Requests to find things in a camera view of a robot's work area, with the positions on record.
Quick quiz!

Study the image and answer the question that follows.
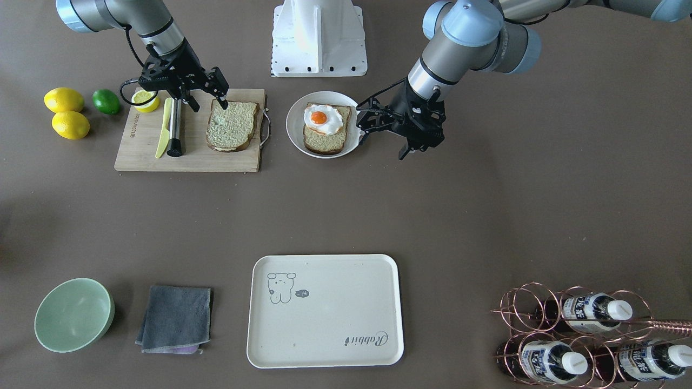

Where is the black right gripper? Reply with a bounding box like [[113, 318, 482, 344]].
[[138, 39, 228, 112]]

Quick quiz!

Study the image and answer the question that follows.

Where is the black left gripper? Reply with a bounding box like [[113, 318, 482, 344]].
[[357, 78, 447, 160]]

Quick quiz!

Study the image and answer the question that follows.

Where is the bread slice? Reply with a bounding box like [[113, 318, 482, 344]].
[[302, 105, 352, 155], [206, 100, 260, 152]]

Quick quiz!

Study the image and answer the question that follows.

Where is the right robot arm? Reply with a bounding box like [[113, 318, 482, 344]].
[[55, 1, 228, 112]]

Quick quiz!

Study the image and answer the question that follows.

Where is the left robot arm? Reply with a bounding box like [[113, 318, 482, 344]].
[[357, 1, 691, 159]]

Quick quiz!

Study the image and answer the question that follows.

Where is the cream rabbit tray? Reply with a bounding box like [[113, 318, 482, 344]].
[[247, 254, 404, 369]]

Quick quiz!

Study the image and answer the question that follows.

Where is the yellow plastic knife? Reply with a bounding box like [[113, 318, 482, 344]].
[[154, 98, 174, 158]]

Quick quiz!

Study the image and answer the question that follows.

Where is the steel cylinder muddler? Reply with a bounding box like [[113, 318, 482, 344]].
[[165, 98, 183, 157]]

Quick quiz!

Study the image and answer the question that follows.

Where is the half lemon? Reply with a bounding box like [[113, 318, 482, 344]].
[[130, 89, 160, 113]]

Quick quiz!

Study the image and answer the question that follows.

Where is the fried egg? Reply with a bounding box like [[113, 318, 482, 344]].
[[303, 104, 344, 136]]

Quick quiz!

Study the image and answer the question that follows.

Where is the wooden cutting board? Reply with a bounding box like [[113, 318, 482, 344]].
[[114, 89, 267, 172]]

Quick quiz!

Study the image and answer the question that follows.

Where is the white plate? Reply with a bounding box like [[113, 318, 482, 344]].
[[285, 91, 360, 158]]

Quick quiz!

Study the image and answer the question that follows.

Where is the green lime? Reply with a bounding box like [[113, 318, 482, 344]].
[[92, 89, 121, 115]]

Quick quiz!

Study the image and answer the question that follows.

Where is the yellow lemon outer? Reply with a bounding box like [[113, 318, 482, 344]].
[[51, 111, 90, 140]]

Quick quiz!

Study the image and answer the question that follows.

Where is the yellow lemon near lime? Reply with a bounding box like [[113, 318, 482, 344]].
[[43, 87, 84, 113]]

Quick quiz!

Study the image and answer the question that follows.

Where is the grey folded cloth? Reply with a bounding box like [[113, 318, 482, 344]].
[[135, 285, 212, 354]]

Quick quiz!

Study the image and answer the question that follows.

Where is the green bowl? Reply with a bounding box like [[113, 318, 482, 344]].
[[34, 278, 115, 353]]

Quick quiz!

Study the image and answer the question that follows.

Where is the tea bottle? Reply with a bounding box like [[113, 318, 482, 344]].
[[530, 293, 634, 336], [495, 340, 589, 384], [593, 340, 691, 383]]

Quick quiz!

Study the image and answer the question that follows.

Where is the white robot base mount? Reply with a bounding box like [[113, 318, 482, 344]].
[[270, 1, 368, 77]]

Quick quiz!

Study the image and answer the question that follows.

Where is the copper wire bottle rack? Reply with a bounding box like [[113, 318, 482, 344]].
[[495, 283, 690, 388]]

